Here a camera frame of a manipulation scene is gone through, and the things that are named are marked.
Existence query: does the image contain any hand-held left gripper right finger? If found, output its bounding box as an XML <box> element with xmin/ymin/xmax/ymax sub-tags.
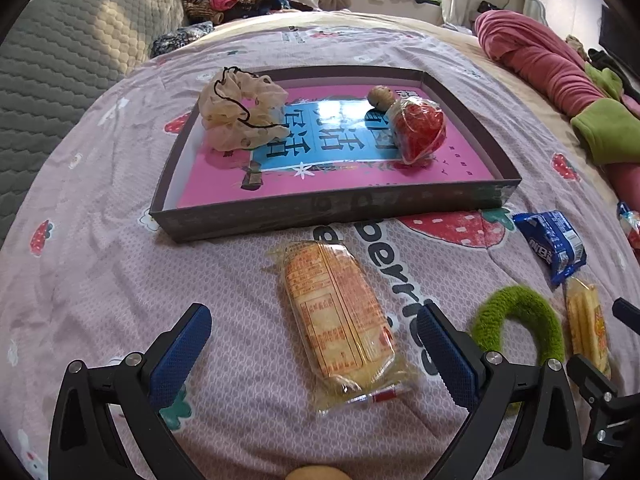
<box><xmin>416</xmin><ymin>302</ymin><xmax>585</xmax><ymax>480</ymax></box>

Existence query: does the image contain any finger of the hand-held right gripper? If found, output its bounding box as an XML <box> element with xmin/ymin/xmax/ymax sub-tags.
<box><xmin>566</xmin><ymin>354</ymin><xmax>619</xmax><ymax>404</ymax></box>
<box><xmin>612</xmin><ymin>297</ymin><xmax>640</xmax><ymax>328</ymax></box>

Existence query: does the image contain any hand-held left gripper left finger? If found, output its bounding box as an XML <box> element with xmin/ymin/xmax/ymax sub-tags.
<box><xmin>47</xmin><ymin>302</ymin><xmax>213</xmax><ymax>480</ymax></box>

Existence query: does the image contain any yellow biscuit packet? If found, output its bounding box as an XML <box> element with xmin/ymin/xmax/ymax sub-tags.
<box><xmin>565</xmin><ymin>276</ymin><xmax>613</xmax><ymax>381</ymax></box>

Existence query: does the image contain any green scrunchie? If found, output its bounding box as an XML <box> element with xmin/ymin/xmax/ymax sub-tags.
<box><xmin>470</xmin><ymin>285</ymin><xmax>566</xmax><ymax>367</ymax></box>

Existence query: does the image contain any blue snack packet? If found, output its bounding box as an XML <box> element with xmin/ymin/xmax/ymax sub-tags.
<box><xmin>512</xmin><ymin>210</ymin><xmax>587</xmax><ymax>288</ymax></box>

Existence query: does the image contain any orange biscuit packet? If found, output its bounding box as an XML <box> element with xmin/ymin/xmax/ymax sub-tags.
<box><xmin>265</xmin><ymin>240</ymin><xmax>418</xmax><ymax>416</ymax></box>

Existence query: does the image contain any walnut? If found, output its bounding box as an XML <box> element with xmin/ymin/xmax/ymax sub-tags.
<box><xmin>284</xmin><ymin>465</ymin><xmax>351</xmax><ymax>480</ymax></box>
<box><xmin>368</xmin><ymin>85</ymin><xmax>399</xmax><ymax>111</ymax></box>

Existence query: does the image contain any dark grey shallow box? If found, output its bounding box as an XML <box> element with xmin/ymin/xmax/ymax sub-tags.
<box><xmin>149</xmin><ymin>66</ymin><xmax>523</xmax><ymax>245</ymax></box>

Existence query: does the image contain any red toy egg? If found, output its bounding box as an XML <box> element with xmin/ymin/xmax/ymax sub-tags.
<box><xmin>389</xmin><ymin>97</ymin><xmax>447</xmax><ymax>166</ymax></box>

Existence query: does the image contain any beige scrunchie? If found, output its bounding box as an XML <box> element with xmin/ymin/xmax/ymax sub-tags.
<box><xmin>199</xmin><ymin>66</ymin><xmax>290</xmax><ymax>152</ymax></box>

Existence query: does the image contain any red white patterned packet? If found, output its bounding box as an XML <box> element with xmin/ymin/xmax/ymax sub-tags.
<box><xmin>616</xmin><ymin>201</ymin><xmax>640</xmax><ymax>252</ymax></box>

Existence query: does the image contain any green fleece cloth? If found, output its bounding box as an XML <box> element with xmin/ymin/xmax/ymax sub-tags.
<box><xmin>570</xmin><ymin>62</ymin><xmax>640</xmax><ymax>166</ymax></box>

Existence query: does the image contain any black clothing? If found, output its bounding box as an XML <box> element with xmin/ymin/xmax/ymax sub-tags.
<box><xmin>587</xmin><ymin>47</ymin><xmax>631</xmax><ymax>81</ymax></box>

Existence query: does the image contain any pink fleece blanket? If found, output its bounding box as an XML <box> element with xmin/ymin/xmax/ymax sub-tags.
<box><xmin>474</xmin><ymin>10</ymin><xmax>640</xmax><ymax>211</ymax></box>

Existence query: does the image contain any black television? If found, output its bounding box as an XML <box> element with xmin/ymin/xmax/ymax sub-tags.
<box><xmin>598</xmin><ymin>5</ymin><xmax>640</xmax><ymax>61</ymax></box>

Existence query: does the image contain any dark floral cloth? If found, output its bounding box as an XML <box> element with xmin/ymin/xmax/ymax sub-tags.
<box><xmin>150</xmin><ymin>22</ymin><xmax>216</xmax><ymax>58</ymax></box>

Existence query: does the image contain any grey quilted headboard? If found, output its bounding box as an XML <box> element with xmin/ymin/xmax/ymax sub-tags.
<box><xmin>0</xmin><ymin>0</ymin><xmax>183</xmax><ymax>251</ymax></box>

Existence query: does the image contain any window seat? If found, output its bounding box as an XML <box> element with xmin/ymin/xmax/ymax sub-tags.
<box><xmin>320</xmin><ymin>0</ymin><xmax>443</xmax><ymax>26</ymax></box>

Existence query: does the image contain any white curved frame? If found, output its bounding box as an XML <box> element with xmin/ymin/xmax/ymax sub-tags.
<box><xmin>522</xmin><ymin>0</ymin><xmax>551</xmax><ymax>23</ymax></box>

